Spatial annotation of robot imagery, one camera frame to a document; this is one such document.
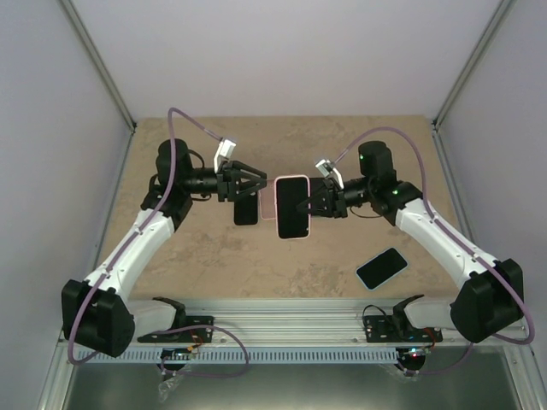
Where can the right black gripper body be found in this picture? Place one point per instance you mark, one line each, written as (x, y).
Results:
(338, 199)

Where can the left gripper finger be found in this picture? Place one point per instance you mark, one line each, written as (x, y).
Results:
(249, 170)
(247, 187)

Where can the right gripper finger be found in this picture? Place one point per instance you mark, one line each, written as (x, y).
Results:
(326, 198)
(314, 209)

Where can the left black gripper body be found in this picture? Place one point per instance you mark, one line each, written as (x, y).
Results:
(224, 188)

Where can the light pink phone case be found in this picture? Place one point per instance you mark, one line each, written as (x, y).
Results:
(267, 201)

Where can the phone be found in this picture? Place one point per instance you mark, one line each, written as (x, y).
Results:
(382, 268)
(291, 194)
(317, 188)

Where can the black phone case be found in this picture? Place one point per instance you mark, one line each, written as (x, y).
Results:
(245, 211)

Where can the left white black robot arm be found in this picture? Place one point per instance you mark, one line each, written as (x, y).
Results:
(97, 312)

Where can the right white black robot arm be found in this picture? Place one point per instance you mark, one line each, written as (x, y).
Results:
(490, 292)

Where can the phone in blue case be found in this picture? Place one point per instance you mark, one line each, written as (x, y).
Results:
(382, 268)

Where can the right small circuit board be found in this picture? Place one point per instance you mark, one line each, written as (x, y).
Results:
(416, 352)

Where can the small circuit board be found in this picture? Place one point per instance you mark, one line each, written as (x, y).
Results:
(416, 352)
(179, 354)

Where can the left small circuit board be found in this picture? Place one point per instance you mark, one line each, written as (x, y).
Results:
(179, 354)

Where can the clear plastic bag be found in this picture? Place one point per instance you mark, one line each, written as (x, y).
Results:
(169, 383)

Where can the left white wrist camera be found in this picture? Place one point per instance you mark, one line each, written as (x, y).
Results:
(223, 153)

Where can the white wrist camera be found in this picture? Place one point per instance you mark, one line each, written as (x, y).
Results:
(329, 170)
(223, 153)

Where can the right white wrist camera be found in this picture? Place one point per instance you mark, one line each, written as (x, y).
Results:
(329, 170)

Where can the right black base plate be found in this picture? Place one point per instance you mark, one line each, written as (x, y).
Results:
(380, 329)

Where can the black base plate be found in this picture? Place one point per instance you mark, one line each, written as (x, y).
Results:
(380, 329)
(194, 336)

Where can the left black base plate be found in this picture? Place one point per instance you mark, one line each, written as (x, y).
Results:
(194, 336)

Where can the left aluminium corner post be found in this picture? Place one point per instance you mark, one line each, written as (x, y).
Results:
(89, 47)

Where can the aluminium corner post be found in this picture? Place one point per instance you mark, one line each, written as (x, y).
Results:
(89, 47)
(483, 43)

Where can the right aluminium corner post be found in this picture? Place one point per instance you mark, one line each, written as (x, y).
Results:
(483, 43)

